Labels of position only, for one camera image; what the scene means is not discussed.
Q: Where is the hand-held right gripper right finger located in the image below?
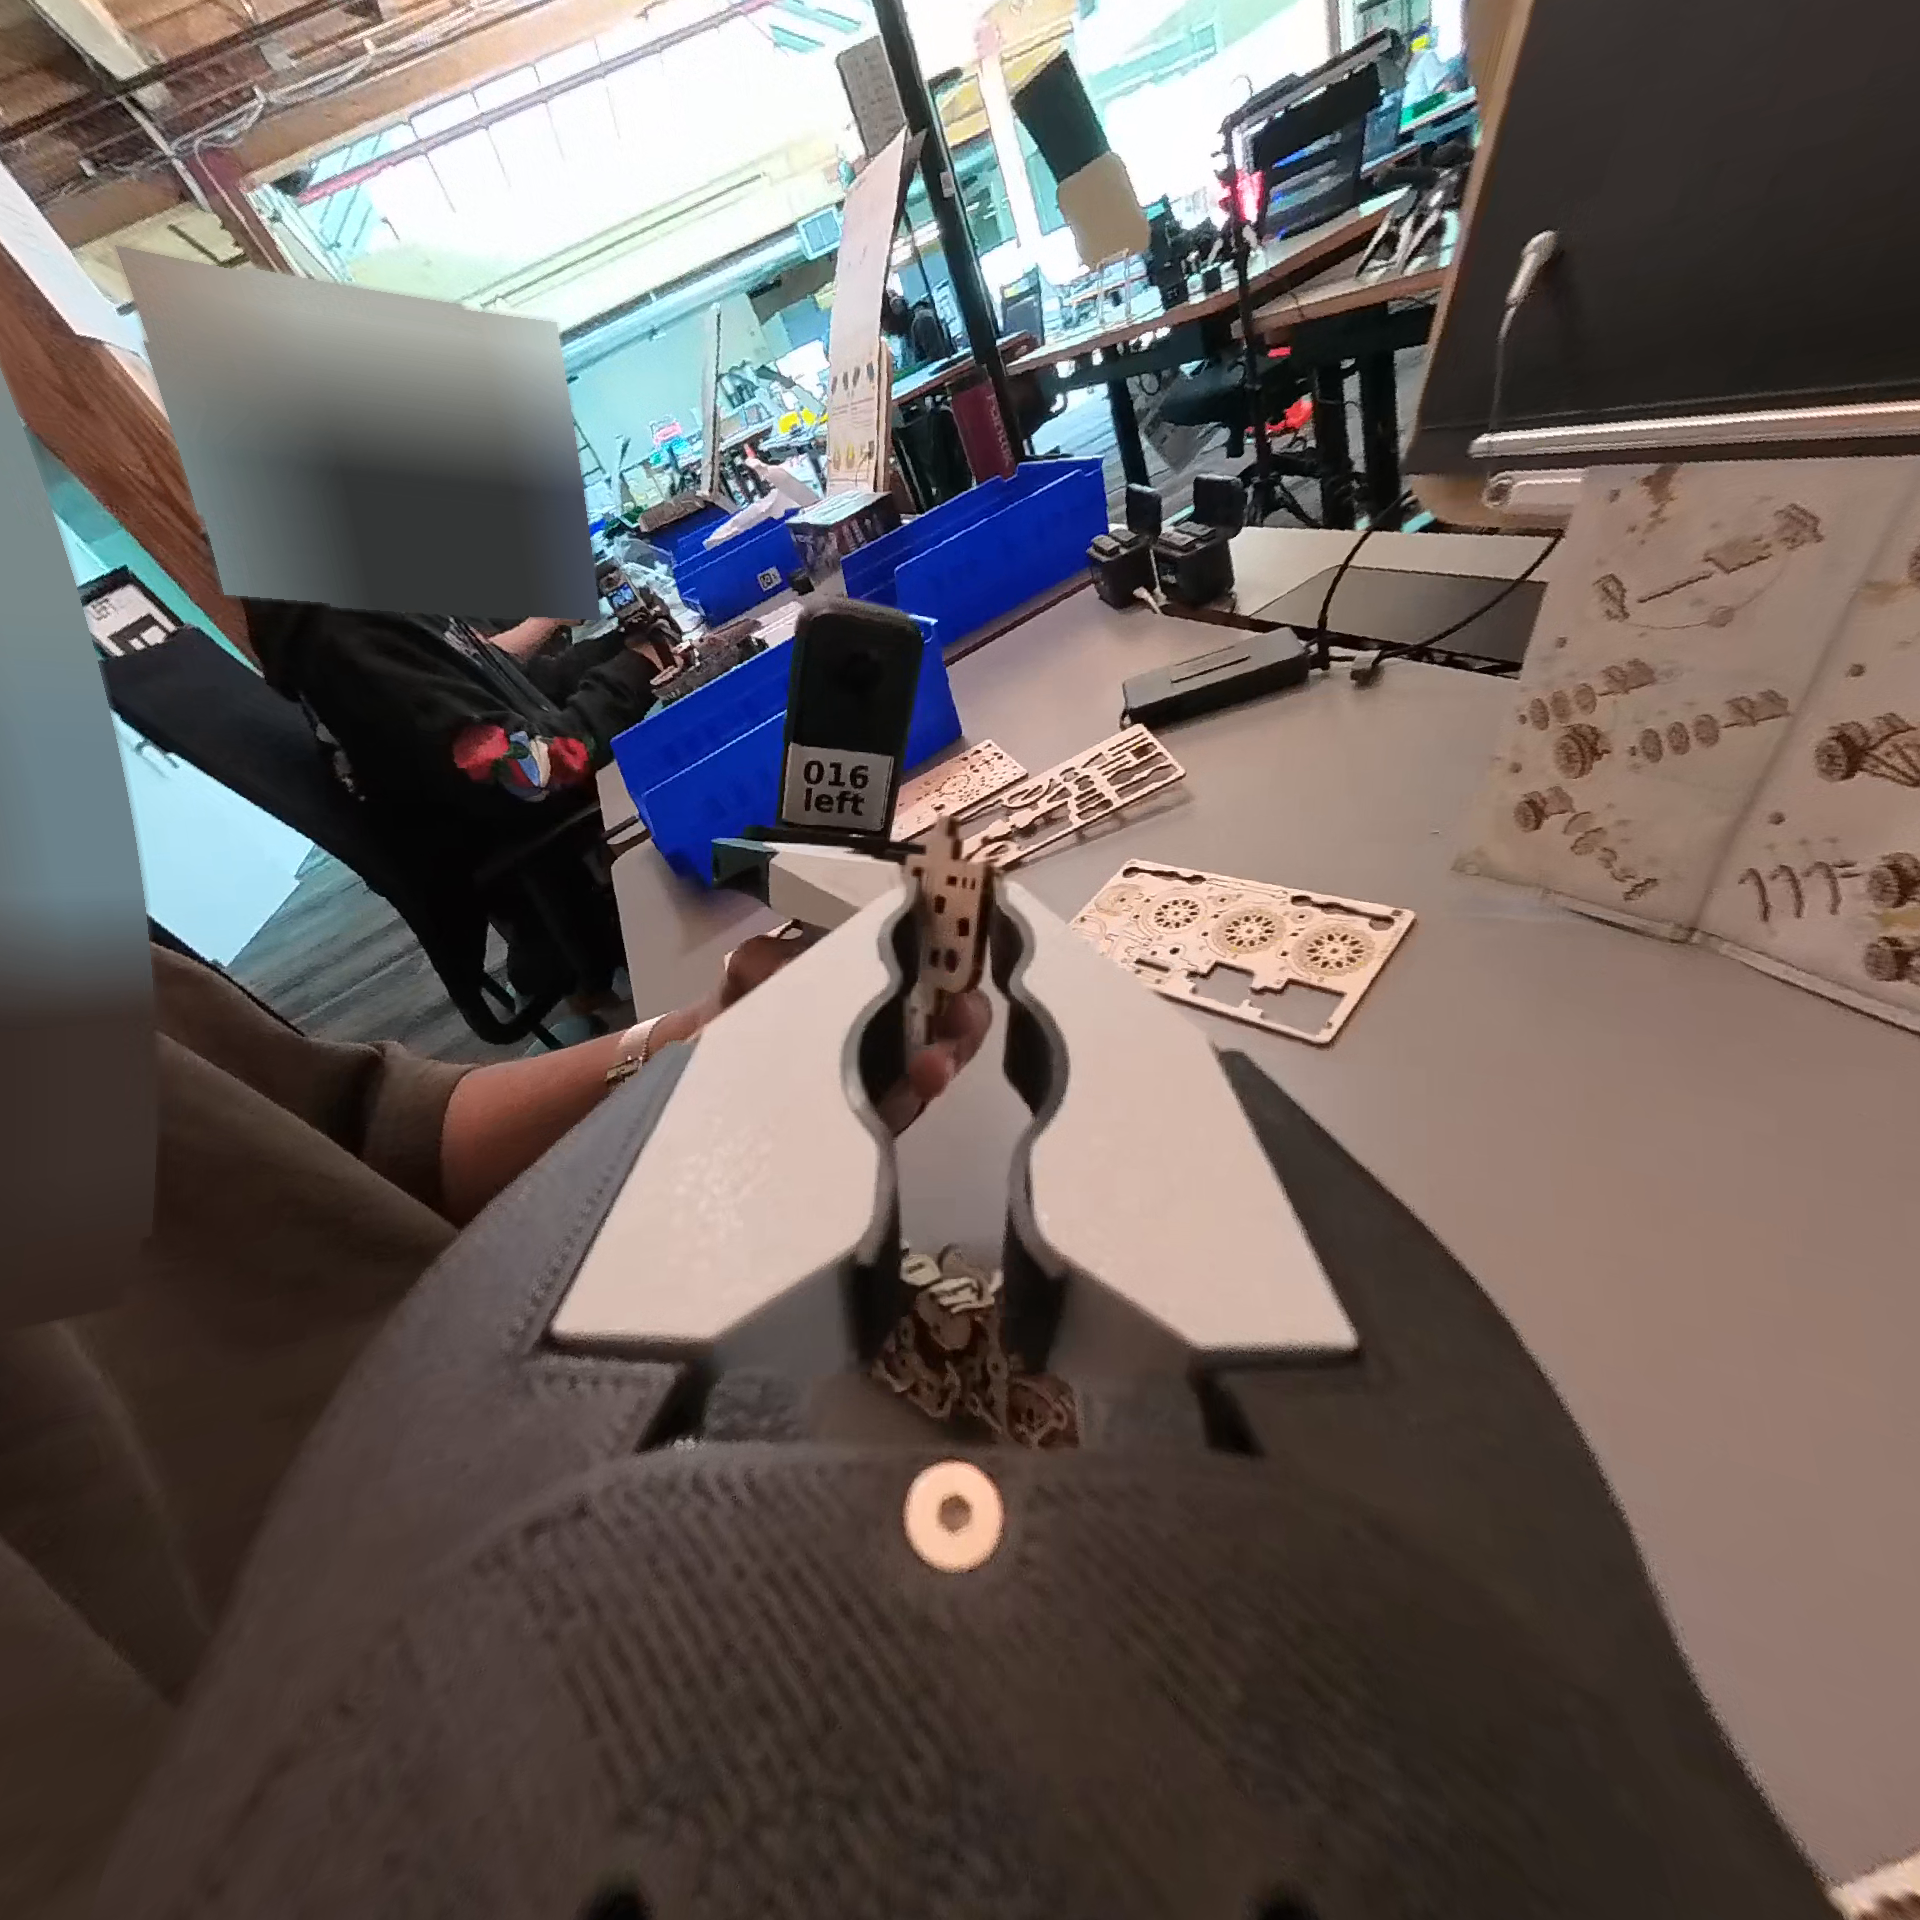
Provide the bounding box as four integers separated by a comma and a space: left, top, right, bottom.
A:
991, 877, 1366, 1420

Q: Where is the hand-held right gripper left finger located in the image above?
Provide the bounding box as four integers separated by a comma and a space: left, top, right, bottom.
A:
547, 877, 923, 1420

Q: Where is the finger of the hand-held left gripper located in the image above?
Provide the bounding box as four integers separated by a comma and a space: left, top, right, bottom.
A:
761, 844, 910, 963

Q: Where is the wooden plate with square holes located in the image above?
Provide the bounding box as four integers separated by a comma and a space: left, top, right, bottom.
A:
901, 817, 1003, 1052

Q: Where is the wooden motorcycle model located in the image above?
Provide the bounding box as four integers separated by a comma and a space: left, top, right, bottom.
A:
862, 1237, 1081, 1449

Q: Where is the person's left forearm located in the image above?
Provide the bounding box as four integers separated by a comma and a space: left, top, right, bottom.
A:
434, 1012, 706, 1226

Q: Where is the grey desk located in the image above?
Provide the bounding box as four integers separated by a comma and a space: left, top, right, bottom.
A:
600, 525, 1920, 1893

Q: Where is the wooden background desk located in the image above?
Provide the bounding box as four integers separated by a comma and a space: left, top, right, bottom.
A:
1007, 194, 1472, 453

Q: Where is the person's left hand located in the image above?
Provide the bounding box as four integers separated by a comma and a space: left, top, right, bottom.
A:
720, 921, 995, 1137

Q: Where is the dark printed box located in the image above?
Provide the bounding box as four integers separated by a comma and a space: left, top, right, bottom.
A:
787, 497, 904, 602

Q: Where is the blue plastic bin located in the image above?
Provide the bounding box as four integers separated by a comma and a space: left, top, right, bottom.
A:
614, 614, 963, 887
839, 458, 1110, 617
667, 510, 813, 625

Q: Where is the wooden parts sheet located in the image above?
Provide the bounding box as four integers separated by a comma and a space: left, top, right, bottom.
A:
891, 724, 1186, 874

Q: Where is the wooden sheet with wheels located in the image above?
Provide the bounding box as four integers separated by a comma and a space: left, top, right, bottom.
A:
1071, 858, 1418, 1047

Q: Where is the black power adapter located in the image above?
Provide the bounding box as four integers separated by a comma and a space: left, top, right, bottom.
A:
1123, 626, 1315, 730

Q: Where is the person's brown shirt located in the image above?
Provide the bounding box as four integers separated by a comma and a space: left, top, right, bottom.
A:
0, 943, 466, 1920

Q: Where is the black steel pillar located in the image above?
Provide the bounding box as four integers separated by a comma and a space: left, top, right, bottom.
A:
872, 0, 1023, 453

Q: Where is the black flat pad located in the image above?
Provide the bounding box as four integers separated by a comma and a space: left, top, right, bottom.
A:
1246, 567, 1550, 677

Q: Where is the black office chair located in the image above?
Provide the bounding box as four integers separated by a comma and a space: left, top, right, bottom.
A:
105, 644, 601, 1052

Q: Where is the black tripod with light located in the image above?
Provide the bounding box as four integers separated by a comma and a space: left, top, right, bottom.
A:
1216, 119, 1354, 529

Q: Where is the open instruction booklet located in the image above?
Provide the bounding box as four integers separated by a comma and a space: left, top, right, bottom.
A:
1451, 458, 1920, 1037

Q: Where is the framed marker sign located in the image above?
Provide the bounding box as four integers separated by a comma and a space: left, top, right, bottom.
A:
82, 570, 197, 662

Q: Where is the black laptop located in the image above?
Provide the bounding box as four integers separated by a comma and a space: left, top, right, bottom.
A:
1410, 0, 1920, 518

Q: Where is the black cable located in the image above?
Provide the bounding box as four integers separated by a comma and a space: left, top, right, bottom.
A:
1305, 525, 1561, 693

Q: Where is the grey cable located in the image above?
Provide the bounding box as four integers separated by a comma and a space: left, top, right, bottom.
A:
1489, 229, 1567, 442

